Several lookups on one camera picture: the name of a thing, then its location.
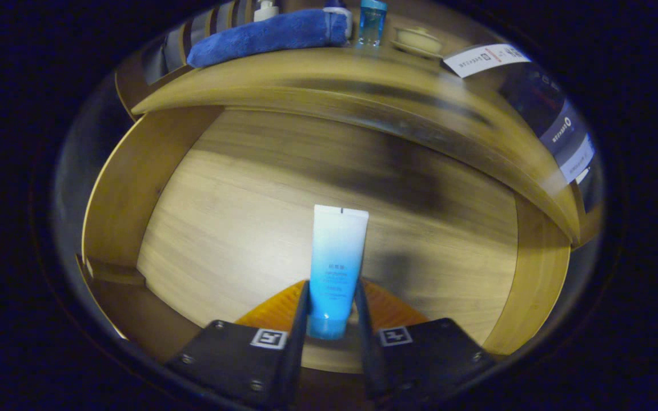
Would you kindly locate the light purple book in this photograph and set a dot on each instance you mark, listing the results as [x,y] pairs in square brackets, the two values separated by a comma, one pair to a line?
[577,160]

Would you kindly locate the blue white tube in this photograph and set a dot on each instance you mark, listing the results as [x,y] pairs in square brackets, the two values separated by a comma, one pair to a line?
[334,257]

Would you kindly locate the white pump bottle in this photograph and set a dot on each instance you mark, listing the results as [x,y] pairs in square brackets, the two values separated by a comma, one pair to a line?
[266,10]

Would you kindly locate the beige lidded teacup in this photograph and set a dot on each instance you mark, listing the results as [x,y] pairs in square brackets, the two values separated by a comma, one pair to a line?
[419,41]

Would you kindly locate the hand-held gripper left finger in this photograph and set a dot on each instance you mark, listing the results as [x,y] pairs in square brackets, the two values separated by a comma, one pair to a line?
[292,354]

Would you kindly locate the white book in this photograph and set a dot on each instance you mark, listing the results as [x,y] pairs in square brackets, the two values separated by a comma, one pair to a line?
[486,60]

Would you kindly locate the small white bottle blue cap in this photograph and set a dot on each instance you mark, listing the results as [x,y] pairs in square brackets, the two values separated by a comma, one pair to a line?
[343,14]

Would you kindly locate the blue rolled towel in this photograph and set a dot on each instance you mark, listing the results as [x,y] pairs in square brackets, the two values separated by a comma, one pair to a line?
[260,37]

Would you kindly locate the wooden countertop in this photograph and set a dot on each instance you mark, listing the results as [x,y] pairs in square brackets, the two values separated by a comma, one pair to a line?
[306,74]

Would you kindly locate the clear blue bottle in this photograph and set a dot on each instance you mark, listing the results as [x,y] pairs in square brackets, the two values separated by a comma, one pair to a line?
[372,23]

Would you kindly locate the dark blue book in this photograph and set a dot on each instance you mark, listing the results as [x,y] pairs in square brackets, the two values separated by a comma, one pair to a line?
[534,97]

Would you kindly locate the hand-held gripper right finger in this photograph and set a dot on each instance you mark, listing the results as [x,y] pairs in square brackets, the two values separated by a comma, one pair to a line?
[369,354]

